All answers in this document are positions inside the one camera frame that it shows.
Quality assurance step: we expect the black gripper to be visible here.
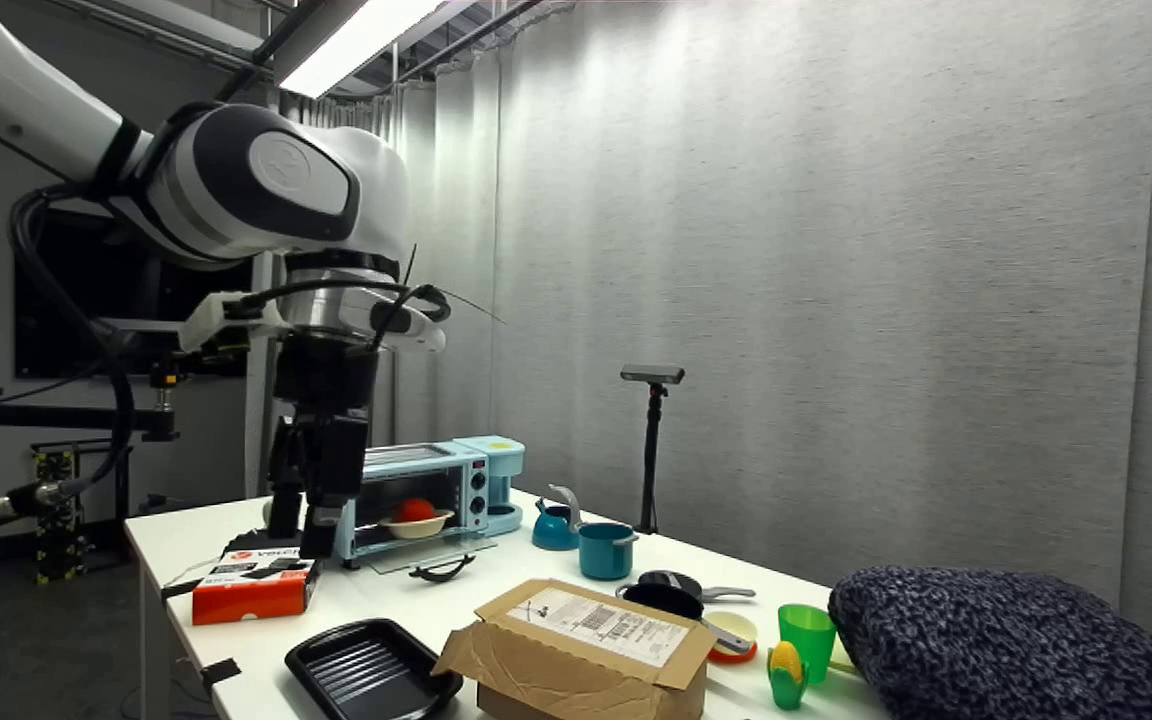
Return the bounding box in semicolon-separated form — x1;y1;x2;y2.
262;333;382;565

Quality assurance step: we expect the brown cardboard box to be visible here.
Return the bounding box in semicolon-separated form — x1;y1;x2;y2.
432;575;719;720

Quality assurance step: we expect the orange flat box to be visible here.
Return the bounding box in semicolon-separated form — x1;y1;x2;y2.
187;547;319;626

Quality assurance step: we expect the red toy tomato in bowl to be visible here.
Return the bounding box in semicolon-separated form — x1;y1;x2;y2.
382;491;460;542

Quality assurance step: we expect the white table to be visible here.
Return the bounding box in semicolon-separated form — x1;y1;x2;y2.
124;486;898;720

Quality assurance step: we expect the black curved clip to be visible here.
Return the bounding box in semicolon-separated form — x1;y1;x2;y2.
405;547;479;587

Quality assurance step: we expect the black ridged grill tray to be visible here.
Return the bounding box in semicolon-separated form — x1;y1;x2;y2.
279;616;470;720

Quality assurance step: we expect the teal kettle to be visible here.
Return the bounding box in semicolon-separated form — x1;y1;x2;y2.
530;479;590;556

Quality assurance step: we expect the black metal rack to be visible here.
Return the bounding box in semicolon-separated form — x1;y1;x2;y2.
28;435;144;587

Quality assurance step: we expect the small black frying pan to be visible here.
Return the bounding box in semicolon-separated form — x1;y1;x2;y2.
617;568;760;623

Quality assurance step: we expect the small round dish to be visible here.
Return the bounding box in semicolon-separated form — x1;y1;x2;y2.
703;609;766;666

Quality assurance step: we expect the ceiling light strip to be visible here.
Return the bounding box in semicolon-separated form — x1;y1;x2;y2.
278;0;447;104

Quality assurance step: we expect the yellow toy in green cup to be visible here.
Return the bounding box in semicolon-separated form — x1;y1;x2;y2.
760;639;815;716

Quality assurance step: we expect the green plastic cup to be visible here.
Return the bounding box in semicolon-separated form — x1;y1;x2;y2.
778;599;842;693

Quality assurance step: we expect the grey curtain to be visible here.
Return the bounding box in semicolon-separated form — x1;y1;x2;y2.
286;0;1152;672

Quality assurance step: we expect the dark blue speckled cushion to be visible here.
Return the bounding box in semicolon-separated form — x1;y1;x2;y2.
823;565;1152;720

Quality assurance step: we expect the black flat strap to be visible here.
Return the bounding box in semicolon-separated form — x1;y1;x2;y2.
196;651;245;693

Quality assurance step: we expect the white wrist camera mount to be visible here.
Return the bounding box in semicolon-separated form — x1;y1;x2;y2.
179;278;456;358

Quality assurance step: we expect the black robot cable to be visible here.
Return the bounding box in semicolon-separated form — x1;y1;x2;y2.
0;180;144;542

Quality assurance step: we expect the teal pot with handles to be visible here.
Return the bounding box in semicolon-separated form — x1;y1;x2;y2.
575;519;642;585

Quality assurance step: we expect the black wall monitor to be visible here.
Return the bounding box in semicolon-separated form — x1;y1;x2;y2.
7;194;265;382

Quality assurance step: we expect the black camera stand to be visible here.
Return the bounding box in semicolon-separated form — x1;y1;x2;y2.
617;358;693;536

